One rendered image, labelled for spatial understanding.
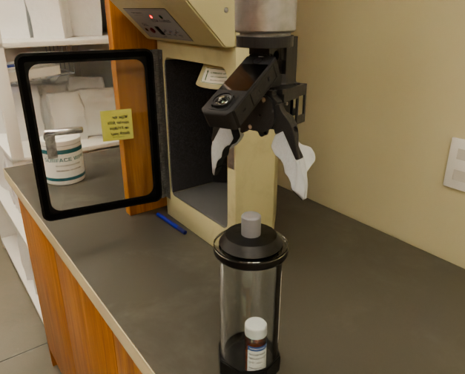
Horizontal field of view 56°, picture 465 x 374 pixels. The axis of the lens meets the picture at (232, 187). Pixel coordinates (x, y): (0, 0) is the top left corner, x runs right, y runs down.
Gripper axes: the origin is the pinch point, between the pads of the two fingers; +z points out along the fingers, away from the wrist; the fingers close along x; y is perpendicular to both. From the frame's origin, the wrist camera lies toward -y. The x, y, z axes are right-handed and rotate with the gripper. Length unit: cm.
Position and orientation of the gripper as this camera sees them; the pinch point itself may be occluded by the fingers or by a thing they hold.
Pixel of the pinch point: (253, 189)
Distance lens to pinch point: 60.0
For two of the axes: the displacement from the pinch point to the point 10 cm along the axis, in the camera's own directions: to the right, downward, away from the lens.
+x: -7.9, -2.3, 5.7
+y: 6.2, -3.1, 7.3
